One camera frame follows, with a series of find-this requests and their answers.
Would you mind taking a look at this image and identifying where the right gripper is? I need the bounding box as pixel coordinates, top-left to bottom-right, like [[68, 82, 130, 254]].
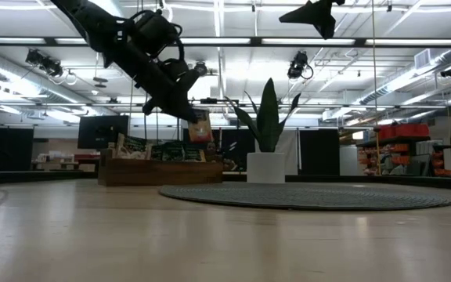
[[279, 0, 346, 40]]

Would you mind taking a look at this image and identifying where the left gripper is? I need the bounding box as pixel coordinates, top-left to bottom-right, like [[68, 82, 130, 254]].
[[129, 62, 199, 122]]

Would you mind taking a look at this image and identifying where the orange tea packet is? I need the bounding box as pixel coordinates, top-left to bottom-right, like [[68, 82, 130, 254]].
[[188, 109, 214, 144]]

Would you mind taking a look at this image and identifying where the beige tea packet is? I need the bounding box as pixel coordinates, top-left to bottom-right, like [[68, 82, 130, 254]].
[[114, 132, 127, 158], [125, 132, 152, 161]]

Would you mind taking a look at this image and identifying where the wooden tea organizer box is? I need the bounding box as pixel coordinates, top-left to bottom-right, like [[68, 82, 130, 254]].
[[97, 150, 224, 187]]

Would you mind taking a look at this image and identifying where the black partition panel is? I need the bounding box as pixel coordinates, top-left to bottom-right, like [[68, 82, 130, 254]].
[[182, 128, 256, 172], [0, 125, 34, 172], [299, 128, 340, 176]]

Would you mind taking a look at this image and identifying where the person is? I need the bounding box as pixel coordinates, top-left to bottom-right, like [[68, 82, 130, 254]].
[[204, 141, 236, 172]]

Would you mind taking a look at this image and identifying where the black monitor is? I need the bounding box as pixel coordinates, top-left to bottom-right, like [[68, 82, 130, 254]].
[[77, 114, 130, 150]]

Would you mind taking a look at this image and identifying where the green snake plant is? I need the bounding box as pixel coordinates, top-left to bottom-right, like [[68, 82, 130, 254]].
[[225, 77, 301, 154]]

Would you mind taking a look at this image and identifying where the background desk with boxes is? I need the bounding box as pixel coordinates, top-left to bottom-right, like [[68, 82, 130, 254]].
[[31, 150, 99, 172]]

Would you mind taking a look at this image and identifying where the red storage bin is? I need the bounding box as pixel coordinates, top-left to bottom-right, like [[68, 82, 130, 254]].
[[377, 124, 430, 141]]

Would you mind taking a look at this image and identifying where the round grey woven mat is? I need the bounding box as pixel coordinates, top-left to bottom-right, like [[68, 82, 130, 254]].
[[158, 183, 451, 212]]

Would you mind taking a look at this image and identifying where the yellow pole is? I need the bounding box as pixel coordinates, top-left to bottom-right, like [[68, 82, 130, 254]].
[[373, 125, 381, 175]]

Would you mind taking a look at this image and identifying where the shelf rack with orange bins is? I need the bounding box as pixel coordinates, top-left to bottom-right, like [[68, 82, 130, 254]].
[[356, 135, 451, 177]]

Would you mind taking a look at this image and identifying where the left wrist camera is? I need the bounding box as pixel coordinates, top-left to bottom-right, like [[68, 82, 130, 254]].
[[158, 58, 202, 95]]

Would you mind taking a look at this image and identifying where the black overhead frame beam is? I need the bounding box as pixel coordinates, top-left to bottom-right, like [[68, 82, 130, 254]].
[[0, 36, 451, 49]]

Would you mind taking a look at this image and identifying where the thin hanging cable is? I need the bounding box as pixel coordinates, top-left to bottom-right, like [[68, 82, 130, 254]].
[[371, 0, 378, 128]]

